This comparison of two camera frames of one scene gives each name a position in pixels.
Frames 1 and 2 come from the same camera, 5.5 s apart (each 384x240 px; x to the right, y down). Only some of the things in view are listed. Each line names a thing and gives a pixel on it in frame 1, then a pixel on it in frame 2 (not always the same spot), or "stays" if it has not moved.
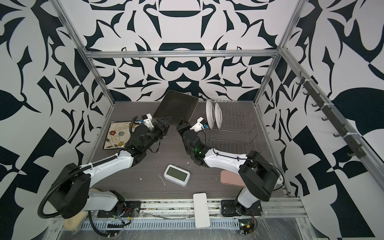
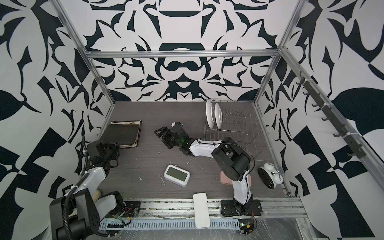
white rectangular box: [202, 218] stays
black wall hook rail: [357, 148] stays
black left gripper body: [154, 134] to [111, 151]
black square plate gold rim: [177, 105] to [125, 133]
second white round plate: [218, 115] stays
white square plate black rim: [118, 134] stays
